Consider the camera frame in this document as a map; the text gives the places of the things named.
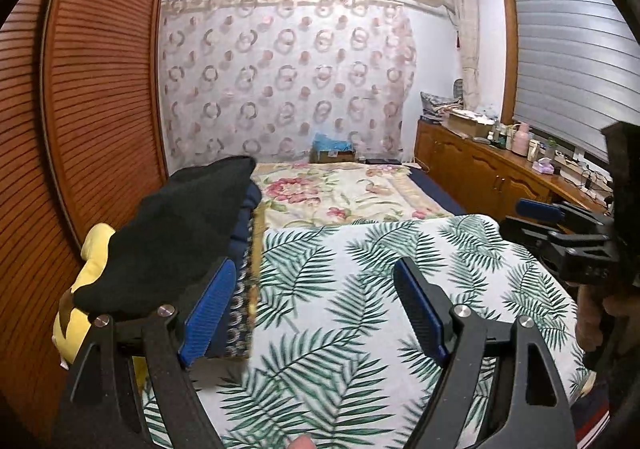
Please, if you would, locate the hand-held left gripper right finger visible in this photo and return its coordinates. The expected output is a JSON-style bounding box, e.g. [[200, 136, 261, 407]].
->
[[392, 256, 573, 449]]

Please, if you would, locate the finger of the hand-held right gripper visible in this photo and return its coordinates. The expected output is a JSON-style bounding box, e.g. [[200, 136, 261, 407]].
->
[[500, 215, 566, 270], [515, 198, 608, 235]]

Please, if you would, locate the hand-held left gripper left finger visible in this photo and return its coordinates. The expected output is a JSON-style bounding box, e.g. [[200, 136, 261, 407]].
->
[[60, 259, 238, 449]]

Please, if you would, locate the black printed t-shirt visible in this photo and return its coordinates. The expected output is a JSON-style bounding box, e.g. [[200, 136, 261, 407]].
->
[[72, 155, 258, 325]]

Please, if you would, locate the person's right hand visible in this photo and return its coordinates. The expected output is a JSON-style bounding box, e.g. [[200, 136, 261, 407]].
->
[[575, 286, 640, 355]]

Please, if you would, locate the patterned border folded cloth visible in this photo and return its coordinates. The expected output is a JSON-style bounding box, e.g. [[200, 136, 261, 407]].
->
[[222, 206, 266, 361]]

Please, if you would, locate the pink thermos bottle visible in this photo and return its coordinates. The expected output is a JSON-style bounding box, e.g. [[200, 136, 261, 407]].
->
[[511, 123, 531, 157]]

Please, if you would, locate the leaf print bedsheet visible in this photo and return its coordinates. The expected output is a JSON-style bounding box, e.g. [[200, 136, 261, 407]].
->
[[140, 214, 593, 449]]

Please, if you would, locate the wooden sideboard cabinet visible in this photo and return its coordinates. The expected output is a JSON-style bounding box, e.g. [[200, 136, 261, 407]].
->
[[415, 119, 616, 230]]

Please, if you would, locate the navy mattress sheet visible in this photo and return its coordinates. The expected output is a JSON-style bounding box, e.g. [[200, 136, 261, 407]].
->
[[407, 169, 468, 217]]

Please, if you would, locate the navy folded garment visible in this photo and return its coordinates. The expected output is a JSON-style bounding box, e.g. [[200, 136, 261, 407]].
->
[[202, 184, 263, 360]]

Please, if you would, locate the open cardboard box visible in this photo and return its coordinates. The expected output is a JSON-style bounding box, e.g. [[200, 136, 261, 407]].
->
[[445, 111, 498, 140]]

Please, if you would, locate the yellow plush toy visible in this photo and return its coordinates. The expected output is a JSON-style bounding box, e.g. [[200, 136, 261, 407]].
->
[[52, 223, 151, 390]]

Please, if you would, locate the floral blanket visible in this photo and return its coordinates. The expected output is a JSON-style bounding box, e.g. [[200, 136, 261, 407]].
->
[[250, 161, 453, 230]]

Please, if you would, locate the grey window blind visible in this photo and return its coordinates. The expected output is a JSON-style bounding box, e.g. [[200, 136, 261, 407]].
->
[[512, 0, 640, 164]]

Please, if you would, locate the small cardboard box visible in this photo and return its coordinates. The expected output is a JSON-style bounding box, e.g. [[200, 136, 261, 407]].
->
[[312, 149, 357, 164]]

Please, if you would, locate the beige tied curtain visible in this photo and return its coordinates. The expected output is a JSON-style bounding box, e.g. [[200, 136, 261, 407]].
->
[[447, 0, 483, 112]]

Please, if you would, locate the blue cloth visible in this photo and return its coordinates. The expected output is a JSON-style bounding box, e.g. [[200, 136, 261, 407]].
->
[[314, 133, 353, 152]]

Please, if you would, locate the navy red striped cloth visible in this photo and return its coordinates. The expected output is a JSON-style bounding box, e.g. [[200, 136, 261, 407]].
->
[[575, 394, 613, 449]]

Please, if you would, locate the circle pattern sheer curtain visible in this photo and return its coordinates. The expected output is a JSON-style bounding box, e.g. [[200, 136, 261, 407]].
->
[[160, 0, 418, 170]]

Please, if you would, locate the wooden louvred wardrobe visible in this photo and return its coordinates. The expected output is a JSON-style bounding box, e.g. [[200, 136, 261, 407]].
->
[[0, 0, 173, 410]]

